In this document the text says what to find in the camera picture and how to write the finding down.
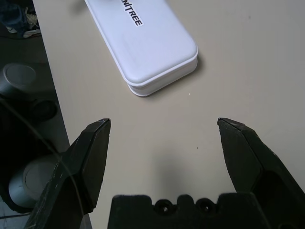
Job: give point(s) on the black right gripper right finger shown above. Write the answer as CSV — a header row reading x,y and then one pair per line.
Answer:
x,y
257,162

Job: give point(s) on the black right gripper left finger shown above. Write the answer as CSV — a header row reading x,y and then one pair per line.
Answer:
x,y
83,167

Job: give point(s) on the white plastic pencil case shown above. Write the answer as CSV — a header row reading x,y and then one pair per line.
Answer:
x,y
152,47

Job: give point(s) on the white blue sneaker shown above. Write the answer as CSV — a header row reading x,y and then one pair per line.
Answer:
x,y
29,26

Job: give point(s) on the person leg in blue jeans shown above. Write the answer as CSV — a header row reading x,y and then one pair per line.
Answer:
x,y
12,12

